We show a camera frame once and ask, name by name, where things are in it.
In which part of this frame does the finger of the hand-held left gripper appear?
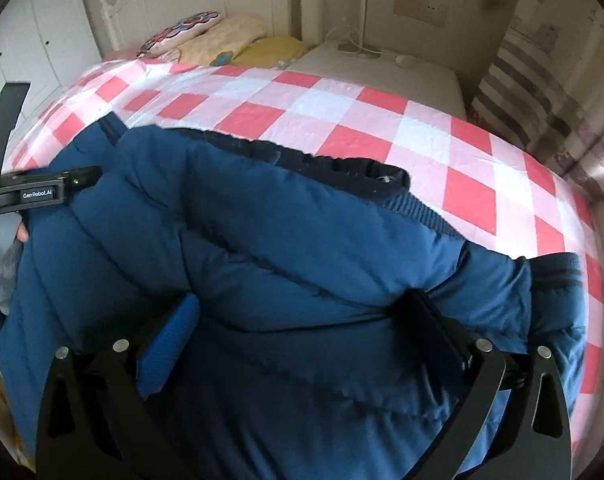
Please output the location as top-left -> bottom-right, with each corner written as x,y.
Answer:
0,82 -> 31,181

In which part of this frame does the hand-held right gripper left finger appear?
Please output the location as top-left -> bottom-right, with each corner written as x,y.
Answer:
34,294 -> 203,480

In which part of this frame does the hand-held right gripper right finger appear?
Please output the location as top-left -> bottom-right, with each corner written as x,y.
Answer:
407,290 -> 572,480

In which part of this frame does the blue quilted jacket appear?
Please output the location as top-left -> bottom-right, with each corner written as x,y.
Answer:
0,112 -> 590,480

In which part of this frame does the white wardrobe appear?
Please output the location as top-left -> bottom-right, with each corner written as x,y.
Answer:
0,0 -> 103,181

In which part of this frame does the yellow floral bedsheet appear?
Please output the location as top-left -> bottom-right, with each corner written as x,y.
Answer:
0,350 -> 35,473

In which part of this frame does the patterned round pillow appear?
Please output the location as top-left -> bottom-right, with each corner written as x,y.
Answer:
137,10 -> 220,58

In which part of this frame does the pink white checked quilt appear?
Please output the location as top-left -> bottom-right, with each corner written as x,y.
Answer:
7,57 -> 604,456

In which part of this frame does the cream pillow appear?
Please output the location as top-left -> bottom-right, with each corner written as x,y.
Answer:
174,15 -> 267,66

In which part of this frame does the white nightstand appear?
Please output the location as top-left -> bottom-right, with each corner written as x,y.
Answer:
284,42 -> 468,121

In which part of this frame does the printed curtain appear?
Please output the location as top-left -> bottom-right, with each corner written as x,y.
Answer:
469,0 -> 604,183

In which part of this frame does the yellow pillow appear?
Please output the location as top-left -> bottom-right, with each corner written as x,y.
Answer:
232,36 -> 310,68

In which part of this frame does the white lamp stand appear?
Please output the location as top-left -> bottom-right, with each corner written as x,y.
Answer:
337,0 -> 383,56

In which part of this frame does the white cable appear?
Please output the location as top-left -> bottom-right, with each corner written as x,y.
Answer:
323,24 -> 377,58

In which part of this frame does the wall socket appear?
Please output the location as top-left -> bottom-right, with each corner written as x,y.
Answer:
393,0 -> 447,27

